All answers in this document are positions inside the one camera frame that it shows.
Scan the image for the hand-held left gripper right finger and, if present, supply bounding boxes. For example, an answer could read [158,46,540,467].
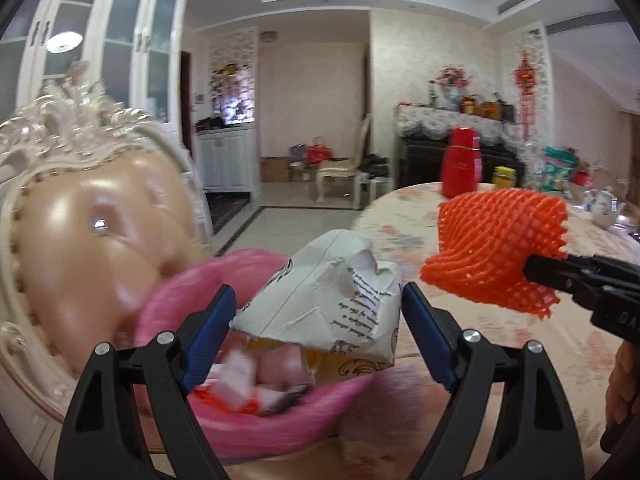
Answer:
[401,281,586,480]

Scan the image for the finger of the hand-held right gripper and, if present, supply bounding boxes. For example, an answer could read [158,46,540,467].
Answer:
[522,254,640,308]

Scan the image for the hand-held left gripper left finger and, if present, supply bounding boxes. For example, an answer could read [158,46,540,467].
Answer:
[55,284,238,480]

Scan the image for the red foam fruit net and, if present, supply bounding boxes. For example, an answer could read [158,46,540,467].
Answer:
[192,390,261,413]
[420,189,571,320]

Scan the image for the printed paper wrapper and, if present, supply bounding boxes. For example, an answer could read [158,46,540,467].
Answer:
[229,230,403,388]

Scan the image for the pink plastic bag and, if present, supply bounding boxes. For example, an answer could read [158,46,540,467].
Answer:
[115,247,401,466]

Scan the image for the person's right hand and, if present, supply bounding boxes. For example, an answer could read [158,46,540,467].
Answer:
[606,342,640,428]

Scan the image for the white teapot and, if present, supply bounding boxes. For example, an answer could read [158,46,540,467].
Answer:
[582,187,626,228]

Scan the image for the green snack package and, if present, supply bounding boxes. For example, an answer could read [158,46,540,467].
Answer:
[540,146,576,193]

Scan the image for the yellow-lidded jar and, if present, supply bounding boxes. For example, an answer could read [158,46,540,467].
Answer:
[492,166,518,191]

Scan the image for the red thermos jug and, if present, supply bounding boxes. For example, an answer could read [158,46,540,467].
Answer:
[441,127,483,198]

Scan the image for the ornate cream padded chair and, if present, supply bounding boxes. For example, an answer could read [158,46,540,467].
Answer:
[0,77,211,480]

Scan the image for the dark wooden sideboard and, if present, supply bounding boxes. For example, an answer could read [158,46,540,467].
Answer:
[397,135,526,196]

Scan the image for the dark bags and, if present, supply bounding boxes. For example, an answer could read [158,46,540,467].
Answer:
[360,155,391,181]

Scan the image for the low white cabinet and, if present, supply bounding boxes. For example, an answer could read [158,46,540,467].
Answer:
[195,127,258,193]

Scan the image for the brown cardboard box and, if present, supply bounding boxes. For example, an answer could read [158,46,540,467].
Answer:
[260,156,293,182]

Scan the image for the cream dining chair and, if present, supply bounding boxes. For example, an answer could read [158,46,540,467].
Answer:
[315,115,373,206]

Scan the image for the white lace cloth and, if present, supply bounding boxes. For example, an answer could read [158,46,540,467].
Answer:
[395,105,518,146]

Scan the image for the red shopping bag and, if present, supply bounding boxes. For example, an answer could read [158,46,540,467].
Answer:
[306,136,333,165]

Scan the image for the pink flower bouquet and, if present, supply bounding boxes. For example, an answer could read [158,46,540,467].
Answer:
[436,65,473,111]

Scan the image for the tall white glass-door cabinet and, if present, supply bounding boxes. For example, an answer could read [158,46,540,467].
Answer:
[0,0,193,126]

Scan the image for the red knot wall ornament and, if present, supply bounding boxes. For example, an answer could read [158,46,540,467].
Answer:
[514,51,536,141]

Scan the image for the wall photo panel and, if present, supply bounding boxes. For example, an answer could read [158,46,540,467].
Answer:
[210,62,258,126]

